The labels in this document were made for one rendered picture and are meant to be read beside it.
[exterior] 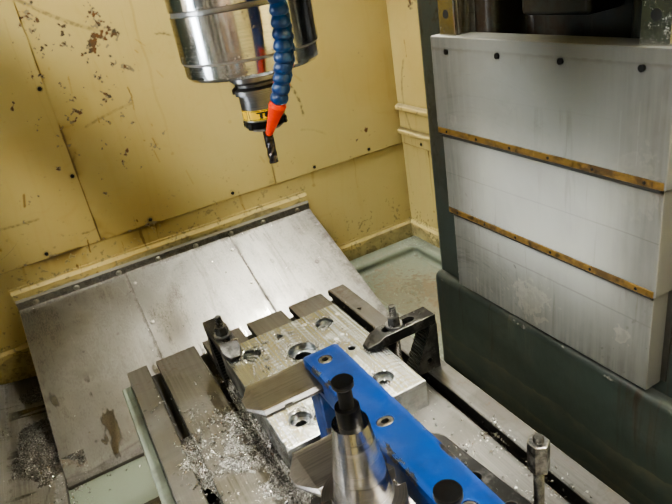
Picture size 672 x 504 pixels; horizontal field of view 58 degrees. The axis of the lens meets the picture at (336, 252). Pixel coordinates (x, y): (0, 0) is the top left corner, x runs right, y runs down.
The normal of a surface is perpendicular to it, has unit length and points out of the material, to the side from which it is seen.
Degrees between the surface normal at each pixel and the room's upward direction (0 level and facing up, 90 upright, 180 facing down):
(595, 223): 90
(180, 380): 0
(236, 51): 90
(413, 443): 0
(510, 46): 91
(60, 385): 24
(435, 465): 0
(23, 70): 90
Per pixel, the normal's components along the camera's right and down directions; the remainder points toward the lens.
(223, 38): -0.17, 0.47
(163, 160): 0.47, 0.33
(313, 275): 0.04, -0.68
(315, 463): -0.16, -0.88
